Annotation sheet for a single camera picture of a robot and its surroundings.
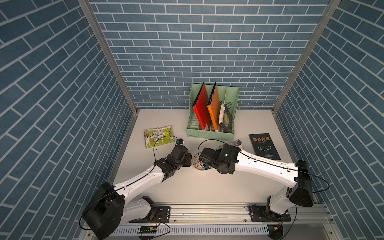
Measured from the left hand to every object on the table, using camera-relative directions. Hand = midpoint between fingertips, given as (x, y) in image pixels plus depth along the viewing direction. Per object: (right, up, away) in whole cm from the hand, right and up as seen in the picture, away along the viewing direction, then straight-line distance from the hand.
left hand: (192, 157), depth 85 cm
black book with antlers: (+47, +4, +14) cm, 49 cm away
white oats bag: (+22, +10, -12) cm, 27 cm away
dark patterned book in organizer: (+23, +18, +14) cm, 32 cm away
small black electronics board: (-21, -33, -13) cm, 41 cm away
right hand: (+19, +5, -9) cm, 22 cm away
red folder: (+5, +27, 0) cm, 28 cm away
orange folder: (+13, +28, +5) cm, 32 cm away
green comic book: (-29, +10, +17) cm, 35 cm away
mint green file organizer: (+25, +39, +20) cm, 51 cm away
